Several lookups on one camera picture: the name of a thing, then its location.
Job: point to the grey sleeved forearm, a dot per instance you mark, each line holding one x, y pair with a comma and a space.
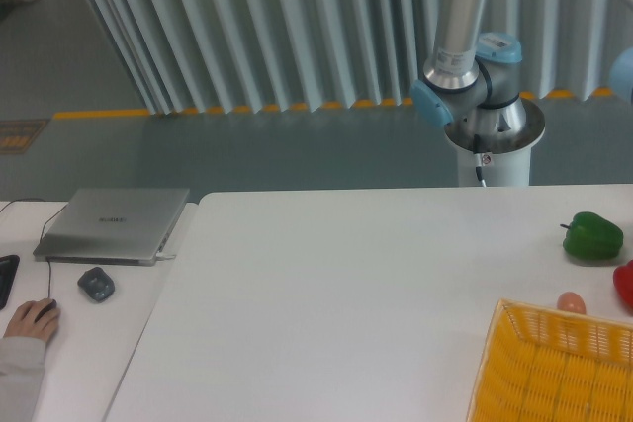
22, 373

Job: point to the dark grey small device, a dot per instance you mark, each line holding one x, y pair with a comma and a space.
96, 284

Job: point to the black computer mouse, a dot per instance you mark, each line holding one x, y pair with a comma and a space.
52, 305

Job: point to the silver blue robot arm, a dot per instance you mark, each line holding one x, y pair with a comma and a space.
462, 36

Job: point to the brown egg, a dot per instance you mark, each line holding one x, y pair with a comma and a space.
571, 302

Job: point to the black keyboard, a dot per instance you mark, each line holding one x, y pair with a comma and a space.
8, 269

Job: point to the silver closed laptop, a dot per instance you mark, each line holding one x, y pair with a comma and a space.
113, 226

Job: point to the green bell pepper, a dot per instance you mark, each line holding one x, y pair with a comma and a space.
591, 237

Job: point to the person's right hand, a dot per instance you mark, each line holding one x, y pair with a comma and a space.
22, 323

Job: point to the white folding partition screen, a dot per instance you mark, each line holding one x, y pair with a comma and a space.
231, 55

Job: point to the yellow woven basket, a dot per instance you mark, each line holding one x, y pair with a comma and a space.
543, 364

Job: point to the red bell pepper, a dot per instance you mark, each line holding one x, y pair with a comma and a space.
623, 283

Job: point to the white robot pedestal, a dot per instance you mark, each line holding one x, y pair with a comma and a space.
493, 146

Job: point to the white side table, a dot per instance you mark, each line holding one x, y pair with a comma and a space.
88, 356

